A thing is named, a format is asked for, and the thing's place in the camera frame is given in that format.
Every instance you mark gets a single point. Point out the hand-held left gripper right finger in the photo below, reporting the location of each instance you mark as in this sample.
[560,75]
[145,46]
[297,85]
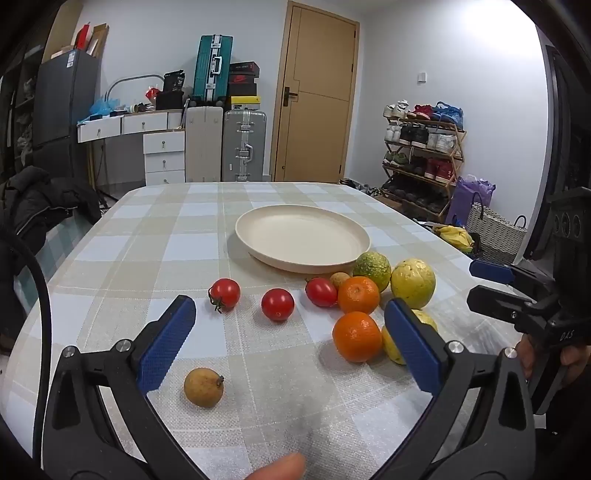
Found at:
[415,350]

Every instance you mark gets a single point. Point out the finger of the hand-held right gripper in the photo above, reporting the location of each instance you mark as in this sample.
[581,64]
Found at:
[491,271]
[501,305]

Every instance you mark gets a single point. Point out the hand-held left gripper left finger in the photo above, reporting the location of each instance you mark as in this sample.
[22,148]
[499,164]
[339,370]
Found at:
[166,339]

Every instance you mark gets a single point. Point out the yellow green passion fruit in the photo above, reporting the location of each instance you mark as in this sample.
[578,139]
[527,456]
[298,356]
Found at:
[391,346]

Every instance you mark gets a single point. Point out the orange mandarin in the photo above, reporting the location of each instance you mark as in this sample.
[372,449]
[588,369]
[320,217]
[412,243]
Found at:
[358,336]
[358,294]

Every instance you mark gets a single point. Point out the brown longan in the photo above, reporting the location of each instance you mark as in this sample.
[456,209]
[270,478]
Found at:
[339,279]
[204,387]

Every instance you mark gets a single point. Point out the large yellow passion fruit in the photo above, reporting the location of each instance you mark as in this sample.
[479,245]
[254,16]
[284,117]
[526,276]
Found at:
[413,282]

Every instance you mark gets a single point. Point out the round red tomato with stem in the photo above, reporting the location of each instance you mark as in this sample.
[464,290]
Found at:
[226,293]

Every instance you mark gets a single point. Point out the green bumpy passion fruit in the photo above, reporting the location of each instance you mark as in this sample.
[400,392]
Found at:
[371,270]

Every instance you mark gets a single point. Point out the oval red tomato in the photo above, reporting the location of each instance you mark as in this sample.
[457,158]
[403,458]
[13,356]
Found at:
[321,291]

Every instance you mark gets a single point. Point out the cream round plate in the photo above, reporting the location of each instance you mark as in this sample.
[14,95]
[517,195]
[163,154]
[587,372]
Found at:
[300,237]

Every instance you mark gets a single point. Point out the person's right hand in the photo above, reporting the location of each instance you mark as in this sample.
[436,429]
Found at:
[577,364]

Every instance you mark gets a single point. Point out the person's left hand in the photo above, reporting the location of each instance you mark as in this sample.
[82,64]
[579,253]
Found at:
[281,468]

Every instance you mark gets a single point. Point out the yellow plastic bag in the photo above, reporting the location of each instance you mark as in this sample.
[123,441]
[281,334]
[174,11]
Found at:
[455,237]

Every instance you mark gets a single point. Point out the purple bag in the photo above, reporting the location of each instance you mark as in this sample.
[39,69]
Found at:
[471,189]

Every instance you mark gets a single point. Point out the wooden shoe rack with shoes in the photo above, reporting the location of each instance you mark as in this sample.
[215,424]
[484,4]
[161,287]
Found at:
[420,136]

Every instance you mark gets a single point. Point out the loose shoes pile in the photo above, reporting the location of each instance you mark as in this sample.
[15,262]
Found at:
[362,187]

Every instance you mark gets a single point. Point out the white drawer cabinet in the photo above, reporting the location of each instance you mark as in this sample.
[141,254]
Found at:
[164,159]

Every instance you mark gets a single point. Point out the black puffer jacket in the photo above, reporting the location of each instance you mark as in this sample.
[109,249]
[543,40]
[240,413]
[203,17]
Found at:
[37,198]

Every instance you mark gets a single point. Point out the white suitcase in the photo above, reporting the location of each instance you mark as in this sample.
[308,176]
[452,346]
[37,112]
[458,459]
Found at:
[203,143]

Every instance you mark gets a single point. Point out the silver suitcase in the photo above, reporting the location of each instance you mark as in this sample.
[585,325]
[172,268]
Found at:
[244,143]

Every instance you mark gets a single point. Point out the white desk with drawers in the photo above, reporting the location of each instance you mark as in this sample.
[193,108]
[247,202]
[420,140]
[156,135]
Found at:
[120,124]

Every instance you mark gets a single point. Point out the black bag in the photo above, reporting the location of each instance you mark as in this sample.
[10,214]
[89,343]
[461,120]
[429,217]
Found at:
[170,100]

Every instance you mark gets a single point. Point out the blue plastic bag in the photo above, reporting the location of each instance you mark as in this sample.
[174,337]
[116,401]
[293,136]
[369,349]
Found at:
[104,106]

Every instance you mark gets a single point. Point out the red small item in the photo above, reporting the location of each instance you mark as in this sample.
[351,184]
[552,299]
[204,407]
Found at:
[152,93]

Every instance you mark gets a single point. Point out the wooden door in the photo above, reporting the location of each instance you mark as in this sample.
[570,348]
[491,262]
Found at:
[318,92]

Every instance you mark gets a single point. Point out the yellow black shoe box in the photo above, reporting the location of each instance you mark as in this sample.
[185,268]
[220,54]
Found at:
[244,102]

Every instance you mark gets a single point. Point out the dark grey fridge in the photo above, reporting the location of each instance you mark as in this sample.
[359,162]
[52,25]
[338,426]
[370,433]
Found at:
[64,101]

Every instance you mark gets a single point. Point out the black printed box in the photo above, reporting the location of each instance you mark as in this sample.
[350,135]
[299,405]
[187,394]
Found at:
[174,81]

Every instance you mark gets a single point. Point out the grey arched lamp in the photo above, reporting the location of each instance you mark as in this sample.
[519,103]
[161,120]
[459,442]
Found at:
[124,79]

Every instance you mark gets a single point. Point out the red black shoe box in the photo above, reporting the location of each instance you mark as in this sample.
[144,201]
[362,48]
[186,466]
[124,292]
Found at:
[242,78]

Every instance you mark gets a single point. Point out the teal suitcase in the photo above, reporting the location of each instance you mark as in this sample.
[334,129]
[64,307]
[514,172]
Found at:
[210,69]

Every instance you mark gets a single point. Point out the dark shelf cabinet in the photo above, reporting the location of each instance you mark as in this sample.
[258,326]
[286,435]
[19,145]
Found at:
[21,106]

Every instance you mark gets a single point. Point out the cardboard boxes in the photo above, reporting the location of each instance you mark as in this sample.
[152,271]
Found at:
[64,27]

